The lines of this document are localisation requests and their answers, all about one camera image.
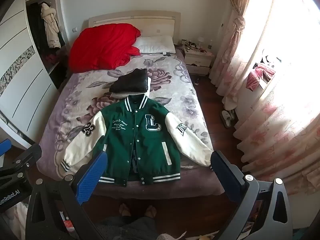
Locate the person's legs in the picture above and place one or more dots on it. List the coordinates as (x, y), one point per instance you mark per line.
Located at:
(132, 230)

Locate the cluster of small toiletries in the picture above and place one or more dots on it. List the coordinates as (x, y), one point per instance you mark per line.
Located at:
(191, 45)

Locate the green and cream varsity jacket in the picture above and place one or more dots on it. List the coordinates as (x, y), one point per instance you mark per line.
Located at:
(125, 140)

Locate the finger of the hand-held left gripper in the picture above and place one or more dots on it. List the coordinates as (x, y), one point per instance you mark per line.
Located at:
(27, 156)
(5, 152)

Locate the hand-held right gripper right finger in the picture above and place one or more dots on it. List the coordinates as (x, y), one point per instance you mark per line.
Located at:
(228, 177)

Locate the dark red clothes pile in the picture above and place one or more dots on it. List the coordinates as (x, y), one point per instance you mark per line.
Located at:
(53, 60)

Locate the white slipper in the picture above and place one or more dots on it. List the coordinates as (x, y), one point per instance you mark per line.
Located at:
(226, 120)

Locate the person's right foot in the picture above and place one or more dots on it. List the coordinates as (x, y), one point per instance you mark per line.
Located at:
(150, 211)

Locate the white pillow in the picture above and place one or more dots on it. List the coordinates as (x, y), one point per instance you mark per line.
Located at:
(155, 44)

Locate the white nightstand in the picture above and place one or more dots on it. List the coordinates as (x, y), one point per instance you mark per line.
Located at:
(197, 60)

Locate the pink floral curtain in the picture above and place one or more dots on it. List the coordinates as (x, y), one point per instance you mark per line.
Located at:
(232, 55)
(280, 130)

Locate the pink crumpled clothes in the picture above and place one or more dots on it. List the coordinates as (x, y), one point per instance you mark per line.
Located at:
(257, 75)

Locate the red duvet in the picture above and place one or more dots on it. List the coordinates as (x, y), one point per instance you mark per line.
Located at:
(100, 47)

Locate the bed with cream headboard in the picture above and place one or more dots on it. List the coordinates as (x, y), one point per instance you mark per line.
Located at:
(160, 25)

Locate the cream hanging coat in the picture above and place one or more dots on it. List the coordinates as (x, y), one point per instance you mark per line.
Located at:
(51, 27)

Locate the white wardrobe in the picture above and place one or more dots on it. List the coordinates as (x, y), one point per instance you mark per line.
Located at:
(22, 85)

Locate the small white lamp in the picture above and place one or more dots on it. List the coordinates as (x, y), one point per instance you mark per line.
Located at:
(200, 40)

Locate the dark hanging coats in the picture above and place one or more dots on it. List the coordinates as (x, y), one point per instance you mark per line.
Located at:
(35, 25)

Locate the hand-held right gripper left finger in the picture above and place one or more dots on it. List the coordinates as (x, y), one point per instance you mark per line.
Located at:
(90, 177)

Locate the black folded clothing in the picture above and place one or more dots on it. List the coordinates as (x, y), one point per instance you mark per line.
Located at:
(130, 81)

